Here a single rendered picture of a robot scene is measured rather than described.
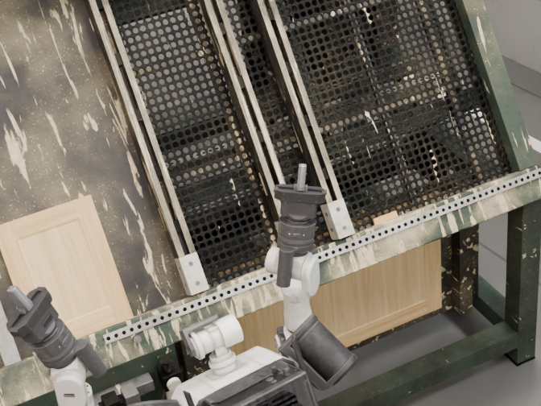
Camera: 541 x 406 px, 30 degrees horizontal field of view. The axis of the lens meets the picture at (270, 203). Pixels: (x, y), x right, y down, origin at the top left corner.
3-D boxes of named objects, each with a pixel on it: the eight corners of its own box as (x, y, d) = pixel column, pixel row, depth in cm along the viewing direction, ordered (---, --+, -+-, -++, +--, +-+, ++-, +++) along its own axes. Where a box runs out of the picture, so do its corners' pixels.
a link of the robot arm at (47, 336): (-7, 329, 209) (22, 366, 216) (26, 332, 204) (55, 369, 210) (25, 285, 217) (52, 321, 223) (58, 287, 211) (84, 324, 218)
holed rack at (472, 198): (105, 344, 307) (105, 344, 306) (102, 335, 306) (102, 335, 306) (543, 176, 357) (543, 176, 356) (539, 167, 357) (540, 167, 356)
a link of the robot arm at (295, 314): (310, 280, 254) (314, 331, 266) (270, 288, 252) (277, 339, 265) (320, 309, 246) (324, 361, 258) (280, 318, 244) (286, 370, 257)
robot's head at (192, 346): (232, 345, 219) (218, 314, 219) (197, 362, 216) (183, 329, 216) (225, 346, 225) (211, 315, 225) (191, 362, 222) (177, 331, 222)
